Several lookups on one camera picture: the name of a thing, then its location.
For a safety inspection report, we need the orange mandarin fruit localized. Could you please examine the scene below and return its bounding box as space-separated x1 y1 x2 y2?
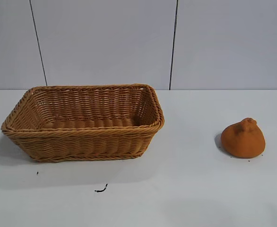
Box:
221 117 266 157

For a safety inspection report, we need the brown woven wicker basket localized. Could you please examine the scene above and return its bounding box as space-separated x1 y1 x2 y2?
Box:
0 83 165 163

